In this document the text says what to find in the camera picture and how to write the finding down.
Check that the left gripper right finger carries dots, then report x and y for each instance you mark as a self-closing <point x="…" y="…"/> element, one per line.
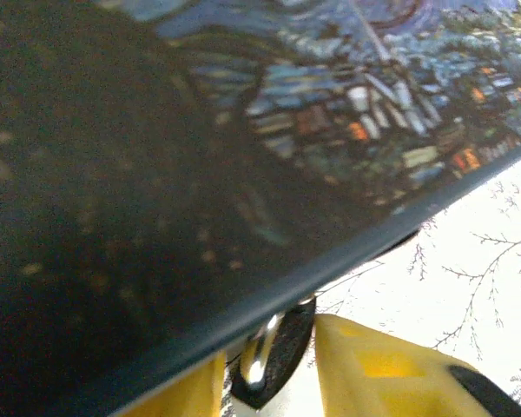
<point x="382" y="378"/>

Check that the starry night print box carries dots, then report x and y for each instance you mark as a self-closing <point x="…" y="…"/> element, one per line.
<point x="113" y="174"/>

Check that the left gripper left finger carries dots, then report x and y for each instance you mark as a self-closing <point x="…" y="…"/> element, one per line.
<point x="195" y="395"/>

